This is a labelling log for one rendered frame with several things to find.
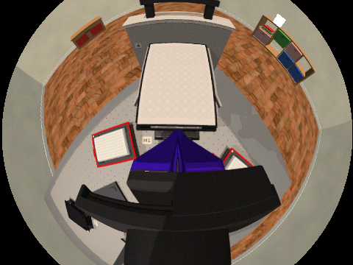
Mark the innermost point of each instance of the black microplate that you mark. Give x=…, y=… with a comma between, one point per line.
x=162, y=135

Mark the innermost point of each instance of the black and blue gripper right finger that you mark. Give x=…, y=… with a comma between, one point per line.
x=195, y=158

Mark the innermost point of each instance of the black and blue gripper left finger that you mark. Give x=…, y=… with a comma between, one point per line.
x=161, y=156

